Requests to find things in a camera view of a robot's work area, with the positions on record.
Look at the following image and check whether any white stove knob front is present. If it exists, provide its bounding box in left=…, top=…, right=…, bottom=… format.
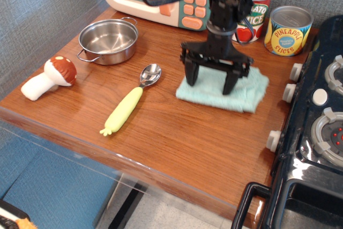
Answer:
left=266, top=130, right=281, bottom=152

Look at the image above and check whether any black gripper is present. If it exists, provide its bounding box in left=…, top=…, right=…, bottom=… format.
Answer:
left=181, top=32, right=253, bottom=95

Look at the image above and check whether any white stove knob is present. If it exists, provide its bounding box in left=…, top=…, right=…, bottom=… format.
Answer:
left=266, top=130, right=281, bottom=152
left=289, top=63, right=303, bottom=82
left=282, top=84, right=296, bottom=104

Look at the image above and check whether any spoon with yellow-green handle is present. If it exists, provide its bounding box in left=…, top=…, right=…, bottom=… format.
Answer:
left=99, top=64, right=162, bottom=136

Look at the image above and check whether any white stove knob middle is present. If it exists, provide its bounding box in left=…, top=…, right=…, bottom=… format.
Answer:
left=282, top=84, right=296, bottom=104

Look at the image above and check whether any plush mushroom toy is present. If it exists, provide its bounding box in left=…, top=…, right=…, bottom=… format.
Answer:
left=21, top=56, right=77, bottom=101

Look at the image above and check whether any white stove knob rear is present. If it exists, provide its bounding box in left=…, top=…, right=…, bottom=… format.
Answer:
left=289, top=63, right=303, bottom=82

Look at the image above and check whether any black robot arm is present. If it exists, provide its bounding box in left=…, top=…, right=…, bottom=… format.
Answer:
left=181, top=0, right=253, bottom=95

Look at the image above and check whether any small steel pot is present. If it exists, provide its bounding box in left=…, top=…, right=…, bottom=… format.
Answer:
left=77, top=17, right=139, bottom=65

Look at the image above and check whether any black tray corner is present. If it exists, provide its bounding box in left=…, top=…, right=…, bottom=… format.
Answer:
left=1, top=200, right=30, bottom=228

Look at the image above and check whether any black toy stove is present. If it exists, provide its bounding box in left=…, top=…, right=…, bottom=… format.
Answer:
left=232, top=15, right=342, bottom=228

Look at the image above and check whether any pineapple slices can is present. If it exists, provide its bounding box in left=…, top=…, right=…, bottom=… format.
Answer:
left=264, top=6, right=314, bottom=57

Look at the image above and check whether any tomato sauce can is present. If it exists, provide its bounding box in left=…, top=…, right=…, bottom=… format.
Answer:
left=232, top=0, right=271, bottom=43

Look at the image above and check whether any light blue cloth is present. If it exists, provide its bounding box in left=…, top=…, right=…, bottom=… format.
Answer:
left=176, top=67, right=269, bottom=113

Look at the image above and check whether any orange fuzzy object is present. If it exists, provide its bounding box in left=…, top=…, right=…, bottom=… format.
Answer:
left=15, top=218, right=37, bottom=229

